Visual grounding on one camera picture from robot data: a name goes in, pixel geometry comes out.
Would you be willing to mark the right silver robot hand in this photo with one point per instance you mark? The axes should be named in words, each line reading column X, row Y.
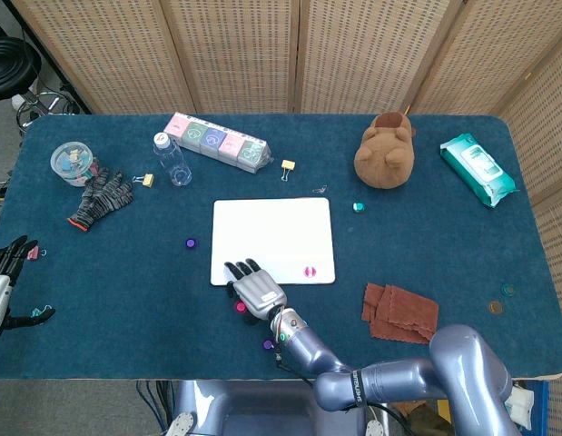
column 258, row 293

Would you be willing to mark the pink round magnet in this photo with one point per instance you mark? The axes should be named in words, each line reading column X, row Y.
column 239, row 307
column 309, row 271

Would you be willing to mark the purple round magnet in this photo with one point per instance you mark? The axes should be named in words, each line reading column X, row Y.
column 268, row 345
column 191, row 244

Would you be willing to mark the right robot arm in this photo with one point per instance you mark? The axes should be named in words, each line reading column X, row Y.
column 398, row 377

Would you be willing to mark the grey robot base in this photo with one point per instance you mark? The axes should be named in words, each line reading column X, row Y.
column 262, row 409

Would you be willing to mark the teal round magnet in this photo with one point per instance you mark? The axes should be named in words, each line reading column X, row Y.
column 359, row 207

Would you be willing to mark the grey striped knit glove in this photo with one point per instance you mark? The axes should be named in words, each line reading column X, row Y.
column 101, row 200

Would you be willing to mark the small brown blurry object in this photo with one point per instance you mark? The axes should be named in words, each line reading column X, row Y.
column 495, row 308

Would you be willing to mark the teal binder clip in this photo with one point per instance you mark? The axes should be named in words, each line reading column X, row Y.
column 35, row 311

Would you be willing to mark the pink binder clip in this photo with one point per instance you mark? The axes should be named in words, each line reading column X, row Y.
column 32, row 254

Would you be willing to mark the white magnetic board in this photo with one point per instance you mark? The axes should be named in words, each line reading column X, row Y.
column 271, row 231

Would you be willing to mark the metal paper clip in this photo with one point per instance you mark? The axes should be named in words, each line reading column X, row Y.
column 320, row 188

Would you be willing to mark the blue felt table mat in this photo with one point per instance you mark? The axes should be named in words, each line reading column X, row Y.
column 126, row 281

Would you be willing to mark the yellow binder clip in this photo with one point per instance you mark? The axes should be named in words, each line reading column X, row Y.
column 287, row 165
column 147, row 180

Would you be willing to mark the brown microfibre cloth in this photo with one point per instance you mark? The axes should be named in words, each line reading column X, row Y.
column 398, row 313

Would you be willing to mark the clear jar of binder clips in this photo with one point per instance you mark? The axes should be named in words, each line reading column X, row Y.
column 71, row 163

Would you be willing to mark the wrapped pack of tissue boxes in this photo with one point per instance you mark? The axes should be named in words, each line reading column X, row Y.
column 217, row 141

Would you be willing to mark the clear plastic water bottle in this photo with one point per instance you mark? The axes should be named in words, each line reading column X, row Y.
column 171, row 159

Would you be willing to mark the brown plush bear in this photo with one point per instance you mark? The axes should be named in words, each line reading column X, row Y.
column 385, row 154

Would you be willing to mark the black stool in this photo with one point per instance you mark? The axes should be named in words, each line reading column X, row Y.
column 8, row 68

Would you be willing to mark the green wet wipes pack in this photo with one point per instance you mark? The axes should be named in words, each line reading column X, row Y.
column 478, row 168

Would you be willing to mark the blue plastic crate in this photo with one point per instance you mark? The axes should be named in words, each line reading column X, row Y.
column 537, row 404

